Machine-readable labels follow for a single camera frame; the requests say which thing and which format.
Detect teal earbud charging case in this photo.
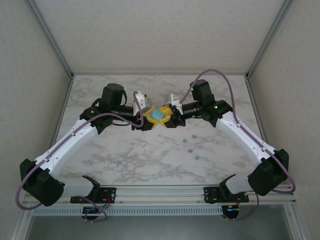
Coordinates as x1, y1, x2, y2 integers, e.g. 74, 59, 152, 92
149, 108, 166, 121

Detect small circuit board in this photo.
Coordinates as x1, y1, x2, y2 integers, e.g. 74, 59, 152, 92
221, 204, 241, 221
83, 206, 109, 221

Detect grey metal panel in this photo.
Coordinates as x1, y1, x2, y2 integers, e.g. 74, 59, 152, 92
24, 216, 301, 240

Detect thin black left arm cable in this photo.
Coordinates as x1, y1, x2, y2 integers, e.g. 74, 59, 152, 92
109, 119, 133, 127

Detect aluminium table edge rail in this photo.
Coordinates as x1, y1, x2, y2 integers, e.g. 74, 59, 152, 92
71, 71, 249, 77
245, 76, 270, 151
47, 74, 75, 161

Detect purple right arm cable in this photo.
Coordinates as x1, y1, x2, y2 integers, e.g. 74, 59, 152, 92
178, 68, 297, 222

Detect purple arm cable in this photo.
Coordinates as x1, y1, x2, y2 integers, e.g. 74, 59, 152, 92
178, 68, 297, 222
15, 91, 147, 223

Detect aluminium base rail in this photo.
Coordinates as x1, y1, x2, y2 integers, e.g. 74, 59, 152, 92
56, 185, 297, 205

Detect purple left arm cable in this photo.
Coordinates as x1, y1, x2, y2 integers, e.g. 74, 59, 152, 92
15, 91, 147, 223

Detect perforated grey cable duct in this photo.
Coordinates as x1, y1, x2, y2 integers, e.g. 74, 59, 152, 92
32, 205, 224, 217

